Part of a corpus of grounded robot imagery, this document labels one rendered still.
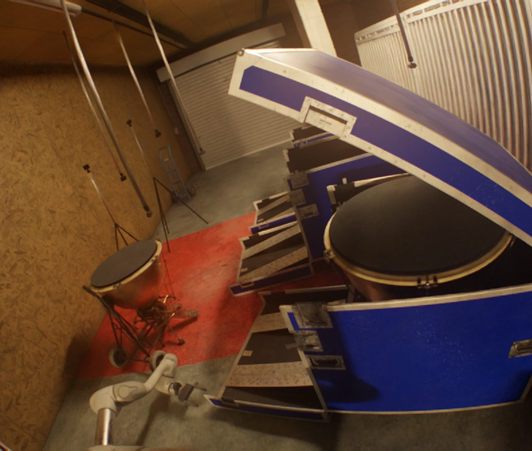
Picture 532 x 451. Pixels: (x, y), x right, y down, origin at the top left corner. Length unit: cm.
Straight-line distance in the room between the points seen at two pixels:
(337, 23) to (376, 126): 801
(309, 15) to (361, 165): 321
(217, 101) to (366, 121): 758
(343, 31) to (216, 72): 346
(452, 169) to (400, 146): 14
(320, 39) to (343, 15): 380
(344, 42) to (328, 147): 574
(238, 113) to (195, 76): 149
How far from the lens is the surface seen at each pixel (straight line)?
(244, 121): 822
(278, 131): 827
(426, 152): 77
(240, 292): 291
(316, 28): 508
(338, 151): 323
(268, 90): 77
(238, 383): 218
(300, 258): 280
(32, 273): 327
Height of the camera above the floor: 167
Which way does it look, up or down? 25 degrees down
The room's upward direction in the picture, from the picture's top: 21 degrees counter-clockwise
